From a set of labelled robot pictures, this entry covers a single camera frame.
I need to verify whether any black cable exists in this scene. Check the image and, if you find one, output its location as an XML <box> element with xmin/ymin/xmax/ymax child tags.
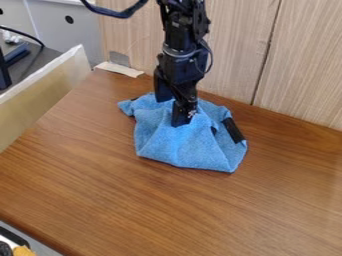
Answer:
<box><xmin>78</xmin><ymin>0</ymin><xmax>151</xmax><ymax>20</ymax></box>

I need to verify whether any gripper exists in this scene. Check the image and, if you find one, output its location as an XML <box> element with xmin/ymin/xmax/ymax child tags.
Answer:
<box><xmin>152</xmin><ymin>49</ymin><xmax>212</xmax><ymax>129</ymax></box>

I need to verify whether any grey cabinet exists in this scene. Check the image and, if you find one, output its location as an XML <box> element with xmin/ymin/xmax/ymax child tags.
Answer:
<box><xmin>0</xmin><ymin>0</ymin><xmax>105</xmax><ymax>65</ymax></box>

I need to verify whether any blue cloth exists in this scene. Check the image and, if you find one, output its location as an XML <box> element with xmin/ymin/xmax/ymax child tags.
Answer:
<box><xmin>116</xmin><ymin>92</ymin><xmax>250</xmax><ymax>175</ymax></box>

